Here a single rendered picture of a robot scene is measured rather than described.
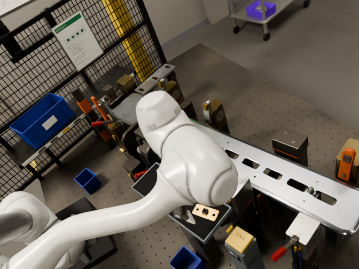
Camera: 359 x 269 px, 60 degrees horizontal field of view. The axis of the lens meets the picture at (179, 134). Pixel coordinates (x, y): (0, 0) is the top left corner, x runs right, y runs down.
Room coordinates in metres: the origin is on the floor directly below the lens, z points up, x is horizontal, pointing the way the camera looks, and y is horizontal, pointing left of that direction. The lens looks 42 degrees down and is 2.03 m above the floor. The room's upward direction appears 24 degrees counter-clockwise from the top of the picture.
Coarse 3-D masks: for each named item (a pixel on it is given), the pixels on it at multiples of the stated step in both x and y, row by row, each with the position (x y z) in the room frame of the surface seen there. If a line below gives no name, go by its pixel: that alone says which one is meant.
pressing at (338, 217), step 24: (192, 120) 1.19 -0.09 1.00; (240, 144) 0.91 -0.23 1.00; (240, 168) 0.79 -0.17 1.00; (264, 168) 0.74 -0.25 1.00; (288, 168) 0.69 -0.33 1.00; (264, 192) 0.64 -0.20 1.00; (288, 192) 0.60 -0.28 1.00; (336, 192) 0.53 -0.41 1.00; (312, 216) 0.48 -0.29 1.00; (336, 216) 0.45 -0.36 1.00
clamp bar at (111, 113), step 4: (100, 100) 1.36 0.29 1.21; (104, 100) 1.36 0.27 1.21; (100, 104) 1.34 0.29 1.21; (104, 104) 1.34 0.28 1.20; (104, 108) 1.34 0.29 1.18; (108, 108) 1.34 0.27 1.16; (108, 112) 1.34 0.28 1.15; (112, 112) 1.35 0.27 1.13; (112, 116) 1.34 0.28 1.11; (116, 116) 1.35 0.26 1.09; (116, 120) 1.34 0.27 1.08
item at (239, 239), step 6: (240, 228) 0.46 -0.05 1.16; (234, 234) 0.45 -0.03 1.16; (240, 234) 0.45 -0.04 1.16; (246, 234) 0.44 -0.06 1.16; (228, 240) 0.45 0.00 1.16; (234, 240) 0.44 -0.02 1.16; (240, 240) 0.43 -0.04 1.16; (246, 240) 0.42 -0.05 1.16; (234, 246) 0.42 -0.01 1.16; (240, 246) 0.41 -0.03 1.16; (246, 246) 0.41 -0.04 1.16; (240, 252) 0.40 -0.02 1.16
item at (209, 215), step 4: (196, 204) 0.60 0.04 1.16; (200, 204) 0.60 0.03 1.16; (196, 208) 0.59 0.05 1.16; (200, 208) 0.58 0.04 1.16; (204, 208) 0.57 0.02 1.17; (208, 208) 0.57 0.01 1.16; (192, 212) 0.58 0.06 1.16; (196, 212) 0.57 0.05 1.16; (200, 212) 0.57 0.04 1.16; (204, 212) 0.56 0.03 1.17; (208, 212) 0.56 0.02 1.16; (212, 212) 0.55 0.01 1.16; (216, 212) 0.54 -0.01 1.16; (200, 216) 0.56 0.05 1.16; (204, 216) 0.55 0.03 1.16; (208, 216) 0.54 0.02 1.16; (212, 216) 0.54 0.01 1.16; (216, 216) 0.53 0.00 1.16; (212, 220) 0.52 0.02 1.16
